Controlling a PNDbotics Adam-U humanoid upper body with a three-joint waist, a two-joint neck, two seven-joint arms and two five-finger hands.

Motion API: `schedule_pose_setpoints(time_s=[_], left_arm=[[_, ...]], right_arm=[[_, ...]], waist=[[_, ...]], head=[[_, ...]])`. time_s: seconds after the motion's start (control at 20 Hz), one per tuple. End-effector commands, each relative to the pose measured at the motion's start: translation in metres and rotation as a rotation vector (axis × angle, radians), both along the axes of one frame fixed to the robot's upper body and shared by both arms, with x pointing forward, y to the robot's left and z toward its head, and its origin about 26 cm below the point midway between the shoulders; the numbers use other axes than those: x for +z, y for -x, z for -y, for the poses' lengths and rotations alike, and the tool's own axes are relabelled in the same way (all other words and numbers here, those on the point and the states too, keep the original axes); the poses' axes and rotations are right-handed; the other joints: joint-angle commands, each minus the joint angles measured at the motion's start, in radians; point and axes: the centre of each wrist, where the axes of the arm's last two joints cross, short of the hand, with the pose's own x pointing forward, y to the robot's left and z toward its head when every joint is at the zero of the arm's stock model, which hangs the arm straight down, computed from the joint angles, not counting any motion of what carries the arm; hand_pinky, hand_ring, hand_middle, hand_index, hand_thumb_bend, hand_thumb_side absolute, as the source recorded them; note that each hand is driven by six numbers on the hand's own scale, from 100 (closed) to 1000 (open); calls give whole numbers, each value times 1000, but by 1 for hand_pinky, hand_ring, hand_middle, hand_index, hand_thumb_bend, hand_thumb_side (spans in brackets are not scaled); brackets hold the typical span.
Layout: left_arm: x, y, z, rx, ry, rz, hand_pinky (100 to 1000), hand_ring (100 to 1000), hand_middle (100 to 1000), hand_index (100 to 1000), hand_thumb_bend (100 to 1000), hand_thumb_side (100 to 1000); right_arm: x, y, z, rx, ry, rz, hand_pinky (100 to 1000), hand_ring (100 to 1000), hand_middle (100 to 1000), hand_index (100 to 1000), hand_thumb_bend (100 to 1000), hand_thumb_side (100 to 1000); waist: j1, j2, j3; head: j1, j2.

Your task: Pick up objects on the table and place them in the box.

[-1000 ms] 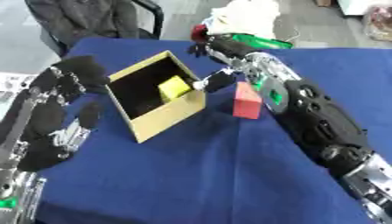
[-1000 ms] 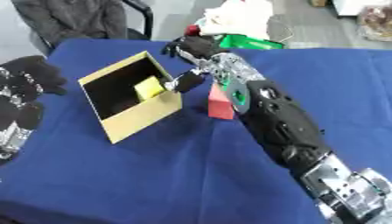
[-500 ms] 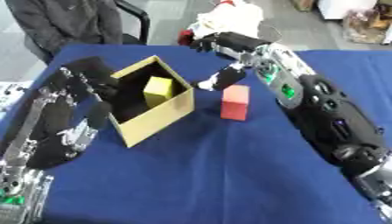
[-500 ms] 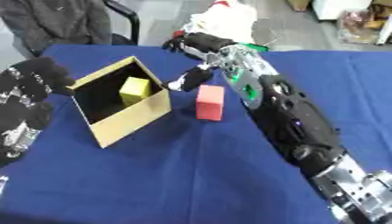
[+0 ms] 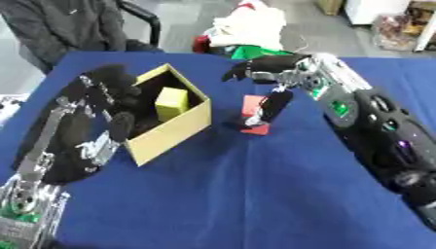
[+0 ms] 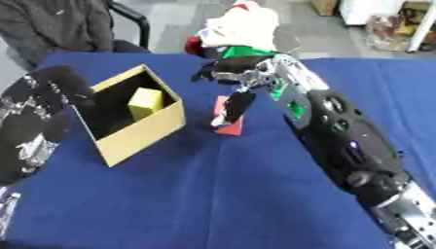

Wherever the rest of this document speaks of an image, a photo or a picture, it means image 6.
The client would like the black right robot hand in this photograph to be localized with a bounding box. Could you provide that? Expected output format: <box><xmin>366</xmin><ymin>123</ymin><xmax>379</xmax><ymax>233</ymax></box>
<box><xmin>189</xmin><ymin>53</ymin><xmax>276</xmax><ymax>129</ymax></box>

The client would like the tan cardboard box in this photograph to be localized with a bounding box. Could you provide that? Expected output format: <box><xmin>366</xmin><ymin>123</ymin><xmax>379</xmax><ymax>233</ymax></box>
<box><xmin>71</xmin><ymin>63</ymin><xmax>188</xmax><ymax>168</ymax></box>

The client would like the white red green soft toy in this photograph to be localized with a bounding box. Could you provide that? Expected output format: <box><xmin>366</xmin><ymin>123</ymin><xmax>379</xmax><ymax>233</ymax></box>
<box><xmin>182</xmin><ymin>0</ymin><xmax>281</xmax><ymax>60</ymax></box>

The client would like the red block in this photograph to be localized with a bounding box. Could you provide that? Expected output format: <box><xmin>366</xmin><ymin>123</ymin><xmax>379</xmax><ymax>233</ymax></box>
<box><xmin>211</xmin><ymin>94</ymin><xmax>247</xmax><ymax>137</ymax></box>

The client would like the yellow block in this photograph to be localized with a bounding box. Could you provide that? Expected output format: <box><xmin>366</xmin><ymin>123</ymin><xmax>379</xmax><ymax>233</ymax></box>
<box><xmin>126</xmin><ymin>87</ymin><xmax>165</xmax><ymax>122</ymax></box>

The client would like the brown cardboard carton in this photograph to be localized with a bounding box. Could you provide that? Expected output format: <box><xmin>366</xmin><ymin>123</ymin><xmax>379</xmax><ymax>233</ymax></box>
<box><xmin>308</xmin><ymin>0</ymin><xmax>341</xmax><ymax>18</ymax></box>

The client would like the black chair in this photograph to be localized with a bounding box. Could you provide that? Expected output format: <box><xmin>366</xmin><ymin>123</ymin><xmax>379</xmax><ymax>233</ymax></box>
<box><xmin>103</xmin><ymin>0</ymin><xmax>154</xmax><ymax>51</ymax></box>

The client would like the white cabinet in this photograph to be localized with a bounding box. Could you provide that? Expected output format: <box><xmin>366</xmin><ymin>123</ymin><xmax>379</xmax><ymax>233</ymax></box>
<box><xmin>337</xmin><ymin>0</ymin><xmax>409</xmax><ymax>27</ymax></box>

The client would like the clear plastic bag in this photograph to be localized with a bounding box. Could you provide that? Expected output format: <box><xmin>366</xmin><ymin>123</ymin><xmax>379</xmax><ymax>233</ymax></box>
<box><xmin>364</xmin><ymin>1</ymin><xmax>436</xmax><ymax>53</ymax></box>

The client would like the white pole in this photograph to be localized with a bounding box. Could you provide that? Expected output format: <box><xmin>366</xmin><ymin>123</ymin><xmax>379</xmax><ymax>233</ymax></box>
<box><xmin>405</xmin><ymin>0</ymin><xmax>436</xmax><ymax>53</ymax></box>

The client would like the person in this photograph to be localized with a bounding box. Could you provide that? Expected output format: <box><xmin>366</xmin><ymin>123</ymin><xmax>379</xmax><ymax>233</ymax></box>
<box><xmin>0</xmin><ymin>0</ymin><xmax>154</xmax><ymax>72</ymax></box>

